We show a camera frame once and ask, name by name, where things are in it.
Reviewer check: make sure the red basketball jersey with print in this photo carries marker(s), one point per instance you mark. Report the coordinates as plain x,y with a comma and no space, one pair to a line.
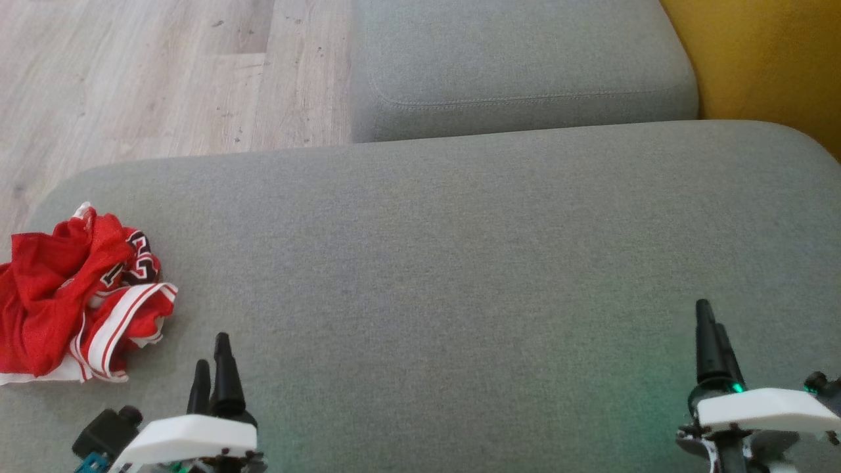
141,263

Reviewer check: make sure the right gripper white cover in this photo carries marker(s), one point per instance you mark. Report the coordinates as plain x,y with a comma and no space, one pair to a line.
762,407

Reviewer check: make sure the small grey sofa cushion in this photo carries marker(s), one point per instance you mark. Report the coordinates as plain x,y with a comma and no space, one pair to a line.
512,59

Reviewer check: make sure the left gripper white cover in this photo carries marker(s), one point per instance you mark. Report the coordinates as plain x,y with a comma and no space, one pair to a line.
190,437

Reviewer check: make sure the large grey sofa seat cushion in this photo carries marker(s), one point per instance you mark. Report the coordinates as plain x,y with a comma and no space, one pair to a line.
460,263

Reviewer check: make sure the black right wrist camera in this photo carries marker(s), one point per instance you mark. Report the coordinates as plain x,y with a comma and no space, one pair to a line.
821,384

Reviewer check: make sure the yellow fabric panel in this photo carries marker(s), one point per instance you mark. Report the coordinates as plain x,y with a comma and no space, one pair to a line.
769,59

